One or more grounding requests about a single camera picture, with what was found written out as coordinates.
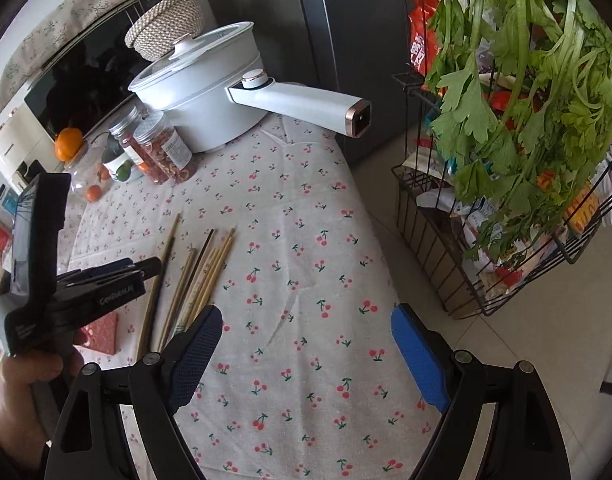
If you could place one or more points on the bunch of light wooden chopsticks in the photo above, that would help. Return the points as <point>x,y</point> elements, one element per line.
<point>220,260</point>

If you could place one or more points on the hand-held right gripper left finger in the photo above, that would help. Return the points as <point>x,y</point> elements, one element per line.
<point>198,355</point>

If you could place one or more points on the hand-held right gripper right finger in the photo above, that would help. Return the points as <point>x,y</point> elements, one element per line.
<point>418,360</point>

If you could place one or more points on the large orange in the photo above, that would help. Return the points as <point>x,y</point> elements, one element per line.
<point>68,144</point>

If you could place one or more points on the floral cover cloth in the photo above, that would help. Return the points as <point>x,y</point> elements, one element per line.
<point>61,15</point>

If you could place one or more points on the dark brown chopstick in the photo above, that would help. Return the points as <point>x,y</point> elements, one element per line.
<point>155,300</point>

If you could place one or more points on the white bowl green print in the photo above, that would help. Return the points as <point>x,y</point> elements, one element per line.
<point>121,172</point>

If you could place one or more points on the black chopstick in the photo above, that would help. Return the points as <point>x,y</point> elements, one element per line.
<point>202,260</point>

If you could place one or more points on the black microwave oven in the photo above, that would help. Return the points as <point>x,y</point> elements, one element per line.
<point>86,75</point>

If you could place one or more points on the small tangerine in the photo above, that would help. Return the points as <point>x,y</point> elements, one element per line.
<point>93,193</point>
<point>103,173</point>

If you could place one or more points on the woven straw basket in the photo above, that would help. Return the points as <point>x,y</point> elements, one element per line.
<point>166,15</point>

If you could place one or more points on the dark grey refrigerator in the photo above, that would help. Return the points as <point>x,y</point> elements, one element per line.
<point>336,35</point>

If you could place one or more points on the person's left hand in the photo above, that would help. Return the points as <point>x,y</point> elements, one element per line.
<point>16,385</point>

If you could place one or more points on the green celery bunch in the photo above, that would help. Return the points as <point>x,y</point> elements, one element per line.
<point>516,110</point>

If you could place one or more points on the white electric pot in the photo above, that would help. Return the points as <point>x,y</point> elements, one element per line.
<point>201,110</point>

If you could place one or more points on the pink perforated plastic basket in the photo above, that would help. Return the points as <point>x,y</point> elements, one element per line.
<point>102,335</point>

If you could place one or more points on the clear glass jar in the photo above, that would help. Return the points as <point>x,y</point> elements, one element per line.
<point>83,175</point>

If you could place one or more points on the clear jar of dried snacks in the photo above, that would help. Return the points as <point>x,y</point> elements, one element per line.
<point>161,155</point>
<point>126,132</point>

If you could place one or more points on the pile of snack packets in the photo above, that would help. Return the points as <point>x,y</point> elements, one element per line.
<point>516,260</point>

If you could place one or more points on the cherry print tablecloth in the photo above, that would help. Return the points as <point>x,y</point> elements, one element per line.
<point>296,260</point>

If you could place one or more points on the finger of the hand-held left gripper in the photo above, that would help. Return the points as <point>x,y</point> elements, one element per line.
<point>101,269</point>
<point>116,294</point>

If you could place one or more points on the glass pot lid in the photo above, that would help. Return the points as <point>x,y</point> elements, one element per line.
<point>182,45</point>

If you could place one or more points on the red snack packet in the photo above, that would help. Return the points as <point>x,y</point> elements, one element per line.
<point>418,35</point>

